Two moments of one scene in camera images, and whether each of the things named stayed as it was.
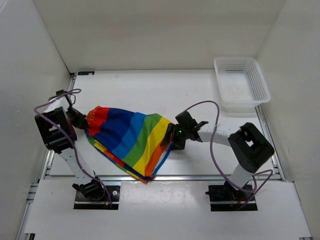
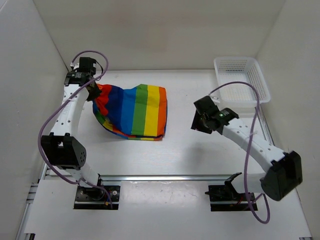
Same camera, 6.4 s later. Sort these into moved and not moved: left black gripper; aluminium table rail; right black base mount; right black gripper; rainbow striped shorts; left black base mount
Moved: rainbow striped shorts; right black gripper; left black gripper
Not moved: aluminium table rail; right black base mount; left black base mount
